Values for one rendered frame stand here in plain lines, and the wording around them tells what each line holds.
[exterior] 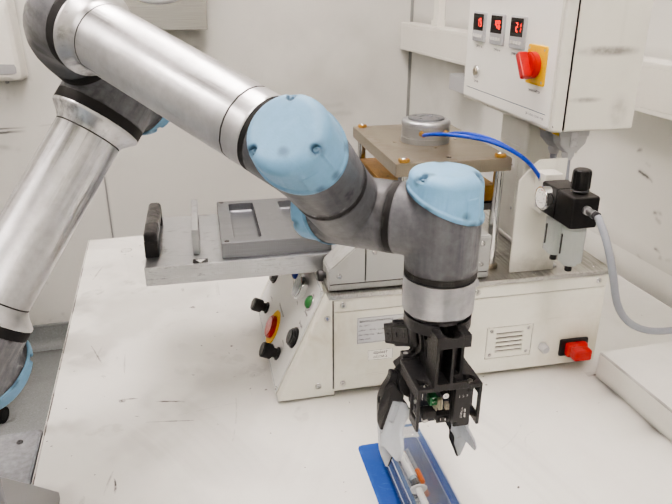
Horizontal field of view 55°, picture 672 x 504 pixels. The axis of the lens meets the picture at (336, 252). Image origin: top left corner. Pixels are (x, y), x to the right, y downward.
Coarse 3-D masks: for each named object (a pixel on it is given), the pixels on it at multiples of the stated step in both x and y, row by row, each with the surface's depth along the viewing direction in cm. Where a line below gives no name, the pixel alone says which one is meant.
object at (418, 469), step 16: (416, 432) 86; (416, 448) 83; (400, 464) 81; (416, 464) 81; (432, 464) 81; (416, 480) 78; (432, 480) 78; (416, 496) 76; (432, 496) 76; (448, 496) 76
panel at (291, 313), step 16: (272, 288) 122; (288, 288) 113; (320, 288) 98; (272, 304) 119; (288, 304) 110; (288, 320) 107; (304, 320) 100; (272, 336) 112; (288, 352) 102; (272, 368) 106; (288, 368) 100
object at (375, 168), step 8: (368, 160) 114; (376, 160) 114; (368, 168) 110; (376, 168) 109; (384, 168) 109; (376, 176) 105; (384, 176) 105; (392, 176) 105; (488, 184) 101; (488, 192) 101; (488, 200) 101; (488, 208) 102
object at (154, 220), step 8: (152, 208) 105; (160, 208) 107; (152, 216) 102; (160, 216) 105; (152, 224) 98; (160, 224) 109; (144, 232) 95; (152, 232) 95; (144, 240) 95; (152, 240) 95; (144, 248) 96; (152, 248) 96; (152, 256) 96
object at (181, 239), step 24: (192, 216) 102; (216, 216) 113; (168, 240) 103; (192, 240) 97; (216, 240) 103; (168, 264) 94; (192, 264) 94; (216, 264) 95; (240, 264) 96; (264, 264) 97; (288, 264) 97; (312, 264) 98
